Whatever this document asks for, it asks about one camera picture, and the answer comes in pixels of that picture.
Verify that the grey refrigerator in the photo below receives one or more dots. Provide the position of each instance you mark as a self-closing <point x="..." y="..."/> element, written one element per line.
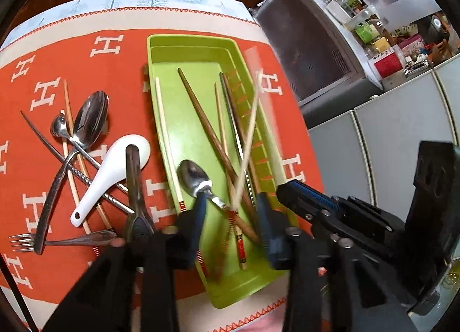
<point x="377" y="131"/>

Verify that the pile of colourful packets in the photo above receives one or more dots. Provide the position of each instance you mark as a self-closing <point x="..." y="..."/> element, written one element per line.
<point x="413" y="43"/>

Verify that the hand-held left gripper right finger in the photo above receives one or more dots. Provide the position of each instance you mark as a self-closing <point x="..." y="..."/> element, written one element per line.
<point x="266" y="224"/>

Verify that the yellow jar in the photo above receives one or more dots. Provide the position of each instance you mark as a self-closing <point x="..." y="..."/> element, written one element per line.
<point x="381" y="44"/>

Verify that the small metal spoon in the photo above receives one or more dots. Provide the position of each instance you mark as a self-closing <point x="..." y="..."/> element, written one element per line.
<point x="192" y="177"/>

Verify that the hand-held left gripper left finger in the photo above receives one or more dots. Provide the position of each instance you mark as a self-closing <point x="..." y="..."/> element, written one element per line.
<point x="199" y="210"/>

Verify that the white ceramic spoon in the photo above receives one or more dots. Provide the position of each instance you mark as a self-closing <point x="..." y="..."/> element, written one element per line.
<point x="118" y="163"/>

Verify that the brown chopstick patterned end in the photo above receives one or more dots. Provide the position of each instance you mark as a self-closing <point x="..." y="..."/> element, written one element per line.
<point x="221" y="120"/>
<point x="238" y="116"/>

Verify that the metal soup spoon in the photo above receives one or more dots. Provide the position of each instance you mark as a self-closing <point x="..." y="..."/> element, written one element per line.
<point x="132" y="174"/>

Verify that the thin tapered metal rod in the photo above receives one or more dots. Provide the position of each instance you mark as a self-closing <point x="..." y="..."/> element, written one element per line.
<point x="43" y="132"/>

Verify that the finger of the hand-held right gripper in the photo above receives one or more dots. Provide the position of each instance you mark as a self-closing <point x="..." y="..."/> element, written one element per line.
<point x="291" y="199"/>
<point x="316" y="193"/>

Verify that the glass jar green label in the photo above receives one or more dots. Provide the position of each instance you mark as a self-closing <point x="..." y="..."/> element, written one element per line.
<point x="350" y="0"/>

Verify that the white bowl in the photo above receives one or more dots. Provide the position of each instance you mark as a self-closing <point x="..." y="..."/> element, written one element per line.
<point x="336" y="12"/>

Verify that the dark wooden chopstick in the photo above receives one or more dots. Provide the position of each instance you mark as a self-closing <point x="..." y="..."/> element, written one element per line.
<point x="205" y="127"/>

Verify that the blue patterned tablecloth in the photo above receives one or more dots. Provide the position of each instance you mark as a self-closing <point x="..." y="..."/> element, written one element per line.
<point x="125" y="0"/>

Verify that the green plastic utensil tray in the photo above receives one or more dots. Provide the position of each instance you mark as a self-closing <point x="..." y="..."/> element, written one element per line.
<point x="183" y="127"/>

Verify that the metal fork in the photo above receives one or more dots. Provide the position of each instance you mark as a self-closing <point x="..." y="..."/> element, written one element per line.
<point x="104" y="235"/>

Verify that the stainless steel appliance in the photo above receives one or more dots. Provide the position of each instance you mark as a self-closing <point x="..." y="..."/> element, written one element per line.
<point x="309" y="48"/>

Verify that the large metal spoon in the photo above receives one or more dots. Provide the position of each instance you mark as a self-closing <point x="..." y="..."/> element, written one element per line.
<point x="90" y="118"/>

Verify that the red and white canister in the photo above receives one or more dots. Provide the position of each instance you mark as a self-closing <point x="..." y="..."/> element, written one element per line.
<point x="388" y="64"/>

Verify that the orange patterned blanket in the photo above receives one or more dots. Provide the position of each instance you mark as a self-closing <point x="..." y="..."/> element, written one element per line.
<point x="118" y="77"/>

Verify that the clear plastic bottle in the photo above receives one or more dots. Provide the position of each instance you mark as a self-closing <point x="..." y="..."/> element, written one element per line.
<point x="361" y="18"/>

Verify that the silver metal chopstick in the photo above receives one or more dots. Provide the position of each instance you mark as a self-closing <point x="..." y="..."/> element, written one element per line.
<point x="232" y="116"/>

